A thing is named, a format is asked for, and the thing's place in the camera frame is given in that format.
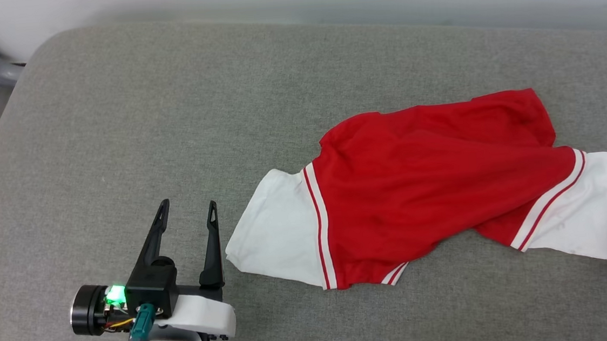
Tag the red and white basketball jersey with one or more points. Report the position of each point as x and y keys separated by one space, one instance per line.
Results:
x=418 y=183

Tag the grey fabric sofa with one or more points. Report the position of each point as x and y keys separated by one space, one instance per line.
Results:
x=118 y=152

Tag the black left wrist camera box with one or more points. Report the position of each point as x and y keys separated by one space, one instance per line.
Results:
x=153 y=288

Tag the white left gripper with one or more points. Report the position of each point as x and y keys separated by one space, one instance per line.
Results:
x=206 y=314

